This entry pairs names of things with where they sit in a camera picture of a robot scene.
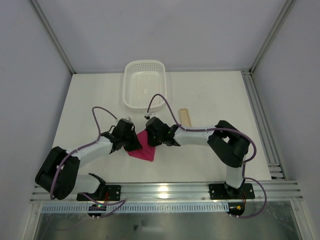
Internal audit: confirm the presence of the right aluminium side rail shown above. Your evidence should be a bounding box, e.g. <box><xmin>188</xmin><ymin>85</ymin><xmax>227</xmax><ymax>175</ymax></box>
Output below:
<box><xmin>241</xmin><ymin>69</ymin><xmax>287</xmax><ymax>181</ymax></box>

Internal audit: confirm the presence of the aluminium frame post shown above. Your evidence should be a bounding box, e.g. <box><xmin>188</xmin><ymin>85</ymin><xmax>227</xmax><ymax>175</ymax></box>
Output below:
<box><xmin>249</xmin><ymin>0</ymin><xmax>297</xmax><ymax>74</ymax></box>
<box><xmin>29</xmin><ymin>0</ymin><xmax>76</xmax><ymax>75</ymax></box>

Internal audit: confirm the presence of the left aluminium frame post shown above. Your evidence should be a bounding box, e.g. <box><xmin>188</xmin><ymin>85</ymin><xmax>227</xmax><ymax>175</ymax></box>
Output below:
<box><xmin>29</xmin><ymin>0</ymin><xmax>76</xmax><ymax>75</ymax></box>

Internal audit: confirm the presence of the white perforated plastic basket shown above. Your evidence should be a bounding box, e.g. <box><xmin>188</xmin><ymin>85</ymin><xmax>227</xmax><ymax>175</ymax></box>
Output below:
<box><xmin>122</xmin><ymin>59</ymin><xmax>167</xmax><ymax>113</ymax></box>

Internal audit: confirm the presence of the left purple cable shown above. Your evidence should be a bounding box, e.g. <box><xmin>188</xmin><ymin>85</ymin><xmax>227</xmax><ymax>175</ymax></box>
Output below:
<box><xmin>49</xmin><ymin>106</ymin><xmax>127</xmax><ymax>218</ymax></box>

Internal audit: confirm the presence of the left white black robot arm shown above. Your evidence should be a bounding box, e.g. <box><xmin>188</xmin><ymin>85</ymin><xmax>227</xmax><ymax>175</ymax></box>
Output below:
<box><xmin>35</xmin><ymin>118</ymin><xmax>142</xmax><ymax>201</ymax></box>

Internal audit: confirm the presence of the aluminium front rail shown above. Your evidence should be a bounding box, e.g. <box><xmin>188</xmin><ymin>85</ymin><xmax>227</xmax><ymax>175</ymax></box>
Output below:
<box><xmin>29</xmin><ymin>180</ymin><xmax>304</xmax><ymax>203</ymax></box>

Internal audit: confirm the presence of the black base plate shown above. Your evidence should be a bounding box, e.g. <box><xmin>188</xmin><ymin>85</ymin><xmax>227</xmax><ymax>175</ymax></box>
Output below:
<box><xmin>208</xmin><ymin>183</ymin><xmax>255</xmax><ymax>200</ymax></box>
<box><xmin>85</xmin><ymin>184</ymin><xmax>121</xmax><ymax>202</ymax></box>

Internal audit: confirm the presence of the left black connector box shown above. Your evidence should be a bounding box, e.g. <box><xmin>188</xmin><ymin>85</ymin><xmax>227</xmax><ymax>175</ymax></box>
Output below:
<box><xmin>88</xmin><ymin>204</ymin><xmax>107</xmax><ymax>220</ymax></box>

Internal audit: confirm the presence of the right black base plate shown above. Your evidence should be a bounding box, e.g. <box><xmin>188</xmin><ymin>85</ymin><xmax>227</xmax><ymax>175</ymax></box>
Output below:
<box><xmin>208</xmin><ymin>183</ymin><xmax>255</xmax><ymax>200</ymax></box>

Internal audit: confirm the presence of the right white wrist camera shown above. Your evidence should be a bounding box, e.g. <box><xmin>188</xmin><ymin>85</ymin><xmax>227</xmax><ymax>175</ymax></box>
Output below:
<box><xmin>144</xmin><ymin>112</ymin><xmax>159</xmax><ymax>120</ymax></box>

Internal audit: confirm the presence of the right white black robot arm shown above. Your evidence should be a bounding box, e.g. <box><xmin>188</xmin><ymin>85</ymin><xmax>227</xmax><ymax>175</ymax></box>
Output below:
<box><xmin>145</xmin><ymin>116</ymin><xmax>252</xmax><ymax>199</ymax></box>

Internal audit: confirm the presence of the right aluminium frame post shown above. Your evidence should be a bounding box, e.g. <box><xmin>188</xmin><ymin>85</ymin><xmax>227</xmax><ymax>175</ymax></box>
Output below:
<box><xmin>249</xmin><ymin>0</ymin><xmax>297</xmax><ymax>74</ymax></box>

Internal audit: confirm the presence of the right black connector box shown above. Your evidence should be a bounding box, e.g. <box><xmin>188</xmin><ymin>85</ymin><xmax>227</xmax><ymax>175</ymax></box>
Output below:
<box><xmin>227</xmin><ymin>202</ymin><xmax>245</xmax><ymax>218</ymax></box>

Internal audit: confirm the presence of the slotted white cable duct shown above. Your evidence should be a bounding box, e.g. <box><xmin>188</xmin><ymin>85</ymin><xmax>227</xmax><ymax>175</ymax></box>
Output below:
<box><xmin>41</xmin><ymin>202</ymin><xmax>229</xmax><ymax>214</ymax></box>

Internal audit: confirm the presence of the black connector box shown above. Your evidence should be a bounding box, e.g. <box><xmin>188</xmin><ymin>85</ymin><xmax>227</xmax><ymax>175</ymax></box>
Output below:
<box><xmin>227</xmin><ymin>202</ymin><xmax>245</xmax><ymax>218</ymax></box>
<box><xmin>88</xmin><ymin>204</ymin><xmax>107</xmax><ymax>220</ymax></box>

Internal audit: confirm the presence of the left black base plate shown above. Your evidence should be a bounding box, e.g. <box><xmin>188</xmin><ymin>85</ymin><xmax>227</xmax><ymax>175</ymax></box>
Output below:
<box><xmin>85</xmin><ymin>184</ymin><xmax>121</xmax><ymax>202</ymax></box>

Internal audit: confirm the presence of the magenta paper napkin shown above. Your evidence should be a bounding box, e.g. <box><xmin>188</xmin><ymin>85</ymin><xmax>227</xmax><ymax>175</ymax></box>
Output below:
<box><xmin>127</xmin><ymin>130</ymin><xmax>156</xmax><ymax>162</ymax></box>

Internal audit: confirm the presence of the beige utensil tray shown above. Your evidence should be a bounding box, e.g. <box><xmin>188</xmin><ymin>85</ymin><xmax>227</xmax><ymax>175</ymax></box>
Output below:
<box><xmin>178</xmin><ymin>108</ymin><xmax>192</xmax><ymax>127</ymax></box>

